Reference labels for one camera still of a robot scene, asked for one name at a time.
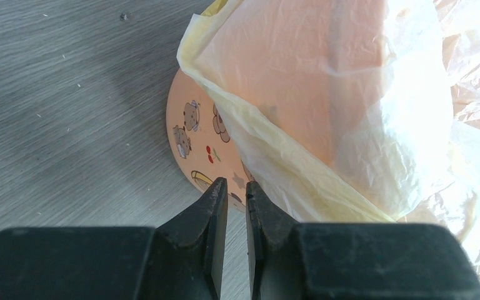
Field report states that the orange plastic trash bin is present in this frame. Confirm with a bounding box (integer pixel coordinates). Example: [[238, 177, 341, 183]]
[[166, 70, 254, 212]]

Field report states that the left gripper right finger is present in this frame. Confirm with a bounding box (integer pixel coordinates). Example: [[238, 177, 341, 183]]
[[246, 181, 480, 299]]

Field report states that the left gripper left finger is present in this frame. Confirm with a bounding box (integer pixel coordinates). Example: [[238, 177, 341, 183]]
[[0, 177, 228, 299]]

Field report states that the pale yellow trash bag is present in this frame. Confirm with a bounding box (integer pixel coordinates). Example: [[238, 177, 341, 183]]
[[177, 1, 480, 279]]

